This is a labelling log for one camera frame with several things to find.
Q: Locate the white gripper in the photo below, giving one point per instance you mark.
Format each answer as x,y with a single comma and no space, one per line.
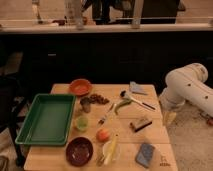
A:
169,105

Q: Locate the green pepper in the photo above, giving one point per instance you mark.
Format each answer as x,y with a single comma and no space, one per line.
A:
121,104

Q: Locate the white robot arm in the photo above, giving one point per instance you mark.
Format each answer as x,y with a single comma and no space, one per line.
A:
186,84

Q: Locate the orange red bowl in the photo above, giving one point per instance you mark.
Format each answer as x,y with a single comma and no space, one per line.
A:
80,87

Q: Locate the dark maroon bowl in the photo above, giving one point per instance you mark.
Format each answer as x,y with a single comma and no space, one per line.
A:
79,151

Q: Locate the blue sponge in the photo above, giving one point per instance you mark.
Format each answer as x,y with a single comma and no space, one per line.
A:
145,154

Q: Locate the grey cloth piece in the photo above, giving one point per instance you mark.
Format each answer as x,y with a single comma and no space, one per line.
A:
136,88

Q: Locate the small white plate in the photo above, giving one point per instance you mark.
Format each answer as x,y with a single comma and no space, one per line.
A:
115,151

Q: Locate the small fork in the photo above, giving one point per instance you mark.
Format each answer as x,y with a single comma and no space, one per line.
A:
104,118

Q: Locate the orange fruit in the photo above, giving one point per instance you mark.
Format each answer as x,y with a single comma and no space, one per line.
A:
102,135

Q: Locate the yellow banana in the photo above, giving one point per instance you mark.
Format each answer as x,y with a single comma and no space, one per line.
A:
110,150

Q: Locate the brown grape cluster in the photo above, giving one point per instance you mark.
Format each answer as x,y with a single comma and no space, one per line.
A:
99,99

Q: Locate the metal cup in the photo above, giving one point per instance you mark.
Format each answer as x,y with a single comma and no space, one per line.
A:
86,105

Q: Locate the small green cup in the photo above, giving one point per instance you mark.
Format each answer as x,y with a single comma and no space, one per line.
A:
81,123

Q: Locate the green plastic tray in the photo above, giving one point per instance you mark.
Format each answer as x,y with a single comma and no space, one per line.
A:
48,121

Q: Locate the black chair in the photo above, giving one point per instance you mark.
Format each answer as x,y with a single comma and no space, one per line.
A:
8,115

